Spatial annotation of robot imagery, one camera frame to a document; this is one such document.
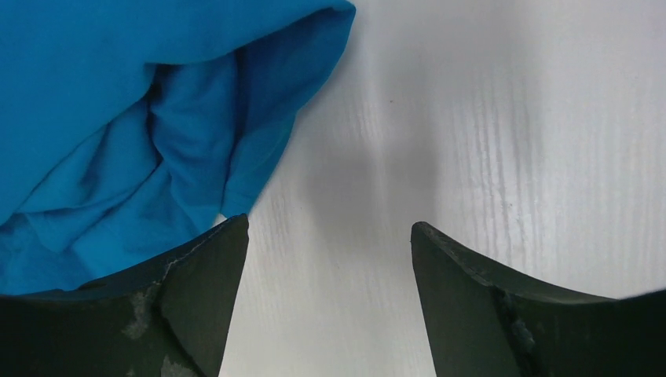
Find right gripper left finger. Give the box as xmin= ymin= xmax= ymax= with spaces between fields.
xmin=1 ymin=214 xmax=248 ymax=376

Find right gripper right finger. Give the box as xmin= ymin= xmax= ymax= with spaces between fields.
xmin=411 ymin=221 xmax=665 ymax=376

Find blue t-shirt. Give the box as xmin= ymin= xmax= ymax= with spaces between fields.
xmin=1 ymin=1 xmax=356 ymax=295

